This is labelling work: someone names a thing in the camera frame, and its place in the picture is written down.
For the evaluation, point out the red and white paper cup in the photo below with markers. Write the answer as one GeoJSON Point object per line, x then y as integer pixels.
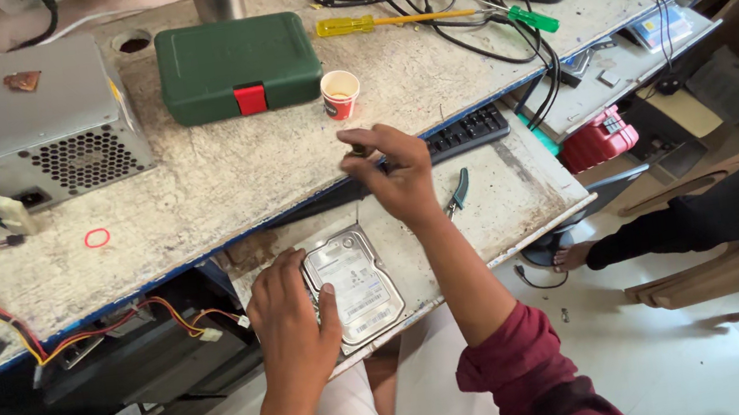
{"type": "Point", "coordinates": [341, 100]}

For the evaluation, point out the brown plastic chair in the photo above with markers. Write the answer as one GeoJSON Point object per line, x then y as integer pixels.
{"type": "Point", "coordinates": [700, 282]}

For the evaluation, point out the red plastic box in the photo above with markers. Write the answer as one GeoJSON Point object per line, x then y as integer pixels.
{"type": "Point", "coordinates": [596, 142]}

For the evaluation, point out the person's left hand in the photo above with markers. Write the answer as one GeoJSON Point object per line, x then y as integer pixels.
{"type": "Point", "coordinates": [294, 339]}

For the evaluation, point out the person's right hand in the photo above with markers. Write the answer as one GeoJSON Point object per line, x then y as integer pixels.
{"type": "Point", "coordinates": [405, 181]}

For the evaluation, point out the white power connector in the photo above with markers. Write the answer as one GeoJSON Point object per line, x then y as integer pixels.
{"type": "Point", "coordinates": [14, 215]}

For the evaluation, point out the person's maroon sleeve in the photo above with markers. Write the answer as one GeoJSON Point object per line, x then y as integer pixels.
{"type": "Point", "coordinates": [542, 377]}

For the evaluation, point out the black computer case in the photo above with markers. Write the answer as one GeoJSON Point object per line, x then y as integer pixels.
{"type": "Point", "coordinates": [100, 385]}

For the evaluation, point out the person's white shorts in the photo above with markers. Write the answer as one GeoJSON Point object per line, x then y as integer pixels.
{"type": "Point", "coordinates": [430, 399]}

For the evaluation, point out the red rubber band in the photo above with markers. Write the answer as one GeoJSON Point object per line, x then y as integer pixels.
{"type": "Point", "coordinates": [86, 238]}

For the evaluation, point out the black keyboard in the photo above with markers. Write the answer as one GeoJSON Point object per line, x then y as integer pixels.
{"type": "Point", "coordinates": [466, 132]}

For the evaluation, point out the side shelf with clutter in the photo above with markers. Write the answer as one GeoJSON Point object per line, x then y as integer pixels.
{"type": "Point", "coordinates": [623, 71]}

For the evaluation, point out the copper-coloured foil piece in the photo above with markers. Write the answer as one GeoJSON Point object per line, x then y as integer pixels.
{"type": "Point", "coordinates": [23, 81]}

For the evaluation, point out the silver hard disk drive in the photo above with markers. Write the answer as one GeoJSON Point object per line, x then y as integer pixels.
{"type": "Point", "coordinates": [360, 287]}

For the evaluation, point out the green tool case red latch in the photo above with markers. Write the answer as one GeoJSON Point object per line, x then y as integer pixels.
{"type": "Point", "coordinates": [236, 61]}

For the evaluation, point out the grey computer power supply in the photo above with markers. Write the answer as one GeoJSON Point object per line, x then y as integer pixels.
{"type": "Point", "coordinates": [31, 131]}

